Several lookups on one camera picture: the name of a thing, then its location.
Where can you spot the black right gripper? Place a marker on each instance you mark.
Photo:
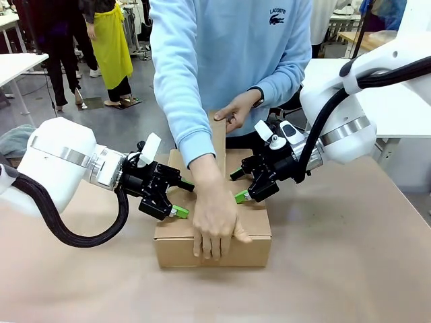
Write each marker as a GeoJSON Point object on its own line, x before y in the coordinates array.
{"type": "Point", "coordinates": [283, 166]}

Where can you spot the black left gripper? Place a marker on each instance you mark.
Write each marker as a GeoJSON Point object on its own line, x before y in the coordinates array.
{"type": "Point", "coordinates": [141, 181]}

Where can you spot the brown packing tape strip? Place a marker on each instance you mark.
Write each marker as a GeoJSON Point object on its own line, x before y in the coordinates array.
{"type": "Point", "coordinates": [218, 148]}

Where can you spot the brown cardboard box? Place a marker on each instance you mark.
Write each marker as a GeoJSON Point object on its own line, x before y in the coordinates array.
{"type": "Point", "coordinates": [175, 249]}

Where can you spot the person's right forearm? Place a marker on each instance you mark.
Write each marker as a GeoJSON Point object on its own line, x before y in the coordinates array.
{"type": "Point", "coordinates": [195, 141]}

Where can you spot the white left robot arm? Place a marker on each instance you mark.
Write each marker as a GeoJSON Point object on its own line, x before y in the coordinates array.
{"type": "Point", "coordinates": [57, 161]}

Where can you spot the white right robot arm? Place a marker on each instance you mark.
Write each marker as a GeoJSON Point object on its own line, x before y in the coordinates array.
{"type": "Point", "coordinates": [336, 101]}

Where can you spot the person's left forearm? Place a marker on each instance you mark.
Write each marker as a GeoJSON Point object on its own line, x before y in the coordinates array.
{"type": "Point", "coordinates": [283, 80]}

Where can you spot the person's right hand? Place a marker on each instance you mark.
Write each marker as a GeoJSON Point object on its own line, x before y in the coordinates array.
{"type": "Point", "coordinates": [215, 215]}

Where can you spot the person's left hand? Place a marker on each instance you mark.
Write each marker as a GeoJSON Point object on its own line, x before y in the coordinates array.
{"type": "Point", "coordinates": [240, 107]}

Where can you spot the dark wrist watch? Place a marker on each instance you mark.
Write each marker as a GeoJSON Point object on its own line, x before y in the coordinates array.
{"type": "Point", "coordinates": [259, 102]}

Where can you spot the person in light blue sweater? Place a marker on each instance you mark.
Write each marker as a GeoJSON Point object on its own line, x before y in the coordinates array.
{"type": "Point", "coordinates": [235, 50]}

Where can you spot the mannequin in yellow apron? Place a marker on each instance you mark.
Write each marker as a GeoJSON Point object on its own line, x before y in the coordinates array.
{"type": "Point", "coordinates": [111, 50]}

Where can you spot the white side table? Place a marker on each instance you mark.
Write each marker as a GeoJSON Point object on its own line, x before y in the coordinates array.
{"type": "Point", "coordinates": [397, 111]}

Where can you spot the blue-grey cloth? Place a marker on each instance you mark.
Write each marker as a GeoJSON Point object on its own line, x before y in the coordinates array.
{"type": "Point", "coordinates": [13, 141]}

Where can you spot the wooden table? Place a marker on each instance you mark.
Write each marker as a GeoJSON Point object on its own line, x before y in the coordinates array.
{"type": "Point", "coordinates": [373, 38]}

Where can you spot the person in dark purple clothes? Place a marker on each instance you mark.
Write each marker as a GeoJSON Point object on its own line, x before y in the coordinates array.
{"type": "Point", "coordinates": [57, 40]}

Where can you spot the white work table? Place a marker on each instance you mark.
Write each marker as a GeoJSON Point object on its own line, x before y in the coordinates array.
{"type": "Point", "coordinates": [20, 65]}

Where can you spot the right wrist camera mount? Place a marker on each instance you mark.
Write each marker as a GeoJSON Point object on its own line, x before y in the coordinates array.
{"type": "Point", "coordinates": [263, 131]}

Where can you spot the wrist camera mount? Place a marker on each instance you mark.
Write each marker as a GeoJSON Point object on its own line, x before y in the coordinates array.
{"type": "Point", "coordinates": [151, 148]}
{"type": "Point", "coordinates": [263, 131]}

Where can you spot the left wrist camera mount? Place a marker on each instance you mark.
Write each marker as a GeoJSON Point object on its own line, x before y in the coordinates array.
{"type": "Point", "coordinates": [151, 148]}

